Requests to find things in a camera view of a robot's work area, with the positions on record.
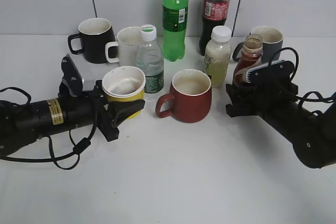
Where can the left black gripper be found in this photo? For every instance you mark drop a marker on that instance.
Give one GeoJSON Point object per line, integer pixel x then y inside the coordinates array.
{"type": "Point", "coordinates": [111, 114]}

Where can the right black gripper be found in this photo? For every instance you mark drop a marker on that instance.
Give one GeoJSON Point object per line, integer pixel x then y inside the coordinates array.
{"type": "Point", "coordinates": [271, 97]}

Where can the yellow paper cup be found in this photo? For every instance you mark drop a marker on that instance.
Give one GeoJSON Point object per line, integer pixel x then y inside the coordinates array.
{"type": "Point", "coordinates": [124, 84]}

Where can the brown Nescafe coffee bottle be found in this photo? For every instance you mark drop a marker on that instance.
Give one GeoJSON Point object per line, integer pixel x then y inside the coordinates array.
{"type": "Point", "coordinates": [251, 54]}

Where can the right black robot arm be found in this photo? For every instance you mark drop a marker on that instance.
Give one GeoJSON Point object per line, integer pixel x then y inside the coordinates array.
{"type": "Point", "coordinates": [312, 134]}

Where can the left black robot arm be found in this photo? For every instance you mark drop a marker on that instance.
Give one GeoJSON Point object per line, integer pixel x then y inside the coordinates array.
{"type": "Point", "coordinates": [24, 124]}

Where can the red mug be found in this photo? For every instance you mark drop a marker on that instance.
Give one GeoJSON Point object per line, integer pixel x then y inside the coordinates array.
{"type": "Point", "coordinates": [189, 99]}

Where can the white-capped milky drink bottle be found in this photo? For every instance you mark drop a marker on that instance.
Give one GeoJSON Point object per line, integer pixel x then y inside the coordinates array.
{"type": "Point", "coordinates": [217, 55]}

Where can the clear water bottle green label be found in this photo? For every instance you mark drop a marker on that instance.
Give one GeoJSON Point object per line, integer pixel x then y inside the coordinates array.
{"type": "Point", "coordinates": [150, 60]}

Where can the dark blue mug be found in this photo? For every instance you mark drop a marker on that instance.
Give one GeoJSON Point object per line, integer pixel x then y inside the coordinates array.
{"type": "Point", "coordinates": [272, 40]}

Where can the white mug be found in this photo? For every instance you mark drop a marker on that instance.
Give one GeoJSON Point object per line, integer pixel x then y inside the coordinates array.
{"type": "Point", "coordinates": [127, 43]}

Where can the black mug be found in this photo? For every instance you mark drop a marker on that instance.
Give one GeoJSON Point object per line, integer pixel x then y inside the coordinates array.
{"type": "Point", "coordinates": [98, 43]}

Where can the cola bottle red label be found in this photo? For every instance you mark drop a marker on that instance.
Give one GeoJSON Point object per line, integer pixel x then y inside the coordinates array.
{"type": "Point", "coordinates": [214, 14]}

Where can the green soda bottle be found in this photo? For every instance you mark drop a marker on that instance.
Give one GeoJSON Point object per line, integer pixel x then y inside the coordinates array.
{"type": "Point", "coordinates": [174, 22]}

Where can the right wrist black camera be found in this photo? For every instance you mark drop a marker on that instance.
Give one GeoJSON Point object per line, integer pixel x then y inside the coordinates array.
{"type": "Point", "coordinates": [270, 70]}

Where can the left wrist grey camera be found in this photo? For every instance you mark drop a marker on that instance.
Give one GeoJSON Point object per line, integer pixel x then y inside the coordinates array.
{"type": "Point", "coordinates": [78, 76]}

